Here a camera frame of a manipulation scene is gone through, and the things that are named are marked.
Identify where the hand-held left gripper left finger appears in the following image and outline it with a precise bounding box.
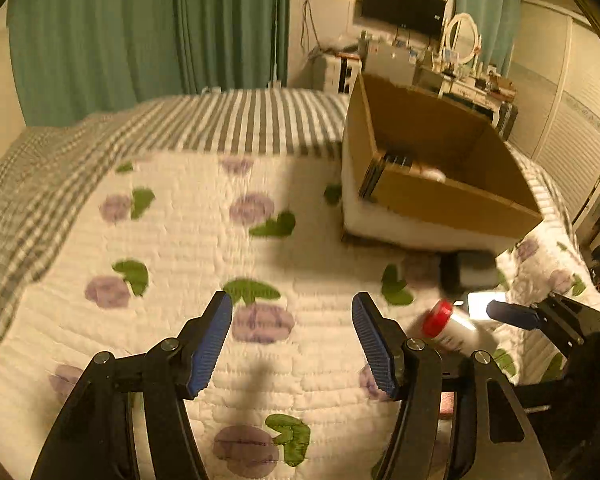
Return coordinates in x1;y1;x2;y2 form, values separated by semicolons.
30;290;234;480

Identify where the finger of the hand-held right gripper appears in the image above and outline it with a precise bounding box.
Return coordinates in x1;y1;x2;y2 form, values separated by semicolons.
512;377;600;411
486;291;600;359

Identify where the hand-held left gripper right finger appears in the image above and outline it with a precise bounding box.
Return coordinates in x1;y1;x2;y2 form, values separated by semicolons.
351;292;554;480

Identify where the white bottle with red cap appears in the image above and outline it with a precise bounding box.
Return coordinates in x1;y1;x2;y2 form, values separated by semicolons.
421;299;481;356

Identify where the brown cardboard box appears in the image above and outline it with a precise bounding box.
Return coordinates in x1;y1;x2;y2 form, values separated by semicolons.
342;72;545;251

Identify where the white flat card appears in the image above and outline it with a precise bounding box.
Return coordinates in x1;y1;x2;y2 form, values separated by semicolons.
465;292;508;332

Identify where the pink object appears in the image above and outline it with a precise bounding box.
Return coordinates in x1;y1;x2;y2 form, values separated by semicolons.
437;390;458;419

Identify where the white floral quilt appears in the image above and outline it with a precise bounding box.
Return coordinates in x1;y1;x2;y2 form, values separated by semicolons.
0;152;600;480

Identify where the white foam block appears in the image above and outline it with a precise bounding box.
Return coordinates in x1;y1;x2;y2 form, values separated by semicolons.
341;130;516;253

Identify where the stack of black cases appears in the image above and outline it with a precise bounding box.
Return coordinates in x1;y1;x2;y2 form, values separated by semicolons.
358;152;416;202

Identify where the black suitcase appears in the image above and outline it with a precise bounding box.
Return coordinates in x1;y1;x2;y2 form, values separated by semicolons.
495;102;520;141

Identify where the white dressing table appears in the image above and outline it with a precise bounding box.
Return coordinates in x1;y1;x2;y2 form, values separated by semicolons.
415;60;518;126

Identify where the white sliding wardrobe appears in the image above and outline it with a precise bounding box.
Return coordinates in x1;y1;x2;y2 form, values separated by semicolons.
505;0;600;223

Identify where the grey white striped blanket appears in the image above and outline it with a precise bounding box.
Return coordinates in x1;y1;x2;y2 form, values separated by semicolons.
0;87;353;361

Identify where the white round vanity mirror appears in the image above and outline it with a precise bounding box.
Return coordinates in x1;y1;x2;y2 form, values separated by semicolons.
442;12;483;68

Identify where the white drawer cabinet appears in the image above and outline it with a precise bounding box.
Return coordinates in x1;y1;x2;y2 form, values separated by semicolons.
310;52;363;96

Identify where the grey box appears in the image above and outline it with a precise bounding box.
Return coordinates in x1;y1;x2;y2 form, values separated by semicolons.
365;40;419;86

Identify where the narrow green curtain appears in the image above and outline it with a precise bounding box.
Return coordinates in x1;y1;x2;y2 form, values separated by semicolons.
455;0;524;77

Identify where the black monitor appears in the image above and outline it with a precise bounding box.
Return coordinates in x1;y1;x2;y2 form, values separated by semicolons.
361;0;448;38

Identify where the wide green curtain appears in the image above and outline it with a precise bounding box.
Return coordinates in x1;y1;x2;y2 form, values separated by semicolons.
7;0;292;128

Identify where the hanging wall cable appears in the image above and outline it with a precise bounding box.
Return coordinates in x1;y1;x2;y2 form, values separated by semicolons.
300;0;323;53

